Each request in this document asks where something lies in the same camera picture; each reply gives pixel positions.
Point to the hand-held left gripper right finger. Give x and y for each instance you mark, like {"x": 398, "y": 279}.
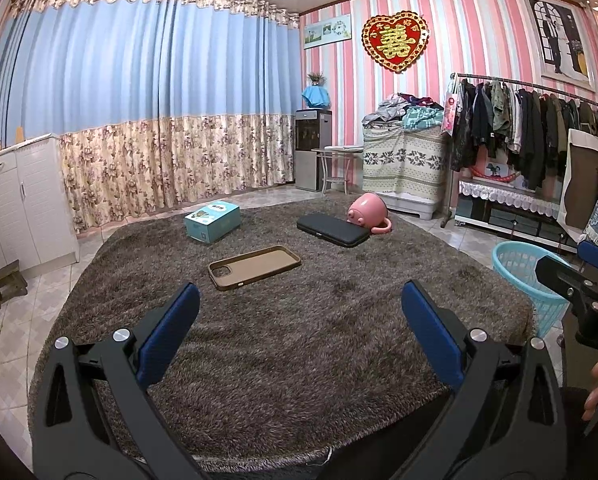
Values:
{"x": 431, "y": 335}

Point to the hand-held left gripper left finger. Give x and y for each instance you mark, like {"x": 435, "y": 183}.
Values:
{"x": 171, "y": 330}

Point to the light blue plastic basket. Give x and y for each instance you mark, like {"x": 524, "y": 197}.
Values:
{"x": 519, "y": 275}

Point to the white framed board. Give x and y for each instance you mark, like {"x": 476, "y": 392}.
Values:
{"x": 584, "y": 185}

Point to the low black cabinet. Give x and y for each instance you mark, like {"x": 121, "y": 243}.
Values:
{"x": 499, "y": 222}

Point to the brown phone case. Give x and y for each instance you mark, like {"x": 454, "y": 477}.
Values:
{"x": 254, "y": 267}

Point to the white lace cloth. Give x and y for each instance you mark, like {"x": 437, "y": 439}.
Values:
{"x": 504, "y": 195}

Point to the teal cardboard box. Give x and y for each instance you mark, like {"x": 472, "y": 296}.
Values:
{"x": 211, "y": 222}

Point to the red plastic basin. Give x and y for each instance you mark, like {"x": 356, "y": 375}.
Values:
{"x": 494, "y": 172}

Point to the pink mug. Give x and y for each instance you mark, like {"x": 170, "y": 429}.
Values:
{"x": 366, "y": 210}

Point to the black zip case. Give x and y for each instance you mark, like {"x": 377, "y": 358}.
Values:
{"x": 331, "y": 230}

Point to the row of hanging clothes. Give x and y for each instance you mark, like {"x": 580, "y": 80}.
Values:
{"x": 524, "y": 125}

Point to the patterned cloth covered cabinet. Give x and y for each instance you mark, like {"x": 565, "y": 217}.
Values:
{"x": 404, "y": 170}

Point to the small wooden stool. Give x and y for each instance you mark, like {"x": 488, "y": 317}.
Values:
{"x": 6, "y": 282}

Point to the white cabinet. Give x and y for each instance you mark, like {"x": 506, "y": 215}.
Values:
{"x": 24, "y": 200}

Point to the pink hanging bag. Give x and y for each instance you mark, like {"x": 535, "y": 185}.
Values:
{"x": 451, "y": 110}

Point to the small folding table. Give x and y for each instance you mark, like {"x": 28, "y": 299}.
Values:
{"x": 339, "y": 150}

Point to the grey water dispenser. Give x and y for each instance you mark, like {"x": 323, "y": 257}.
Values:
{"x": 311, "y": 160}

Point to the wedding photo poster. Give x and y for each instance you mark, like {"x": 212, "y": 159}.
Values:
{"x": 559, "y": 42}

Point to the pile of clothes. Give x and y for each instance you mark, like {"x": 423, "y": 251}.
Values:
{"x": 409, "y": 112}

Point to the blue and floral curtain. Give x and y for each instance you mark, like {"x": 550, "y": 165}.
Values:
{"x": 144, "y": 85}

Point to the blue cloth cover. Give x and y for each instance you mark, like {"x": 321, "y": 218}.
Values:
{"x": 315, "y": 97}

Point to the small potted plant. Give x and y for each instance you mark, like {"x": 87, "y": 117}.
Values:
{"x": 316, "y": 80}

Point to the red heart wall decoration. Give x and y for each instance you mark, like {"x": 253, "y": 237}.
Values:
{"x": 394, "y": 42}

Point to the landscape wall picture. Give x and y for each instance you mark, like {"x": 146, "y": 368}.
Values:
{"x": 328, "y": 31}

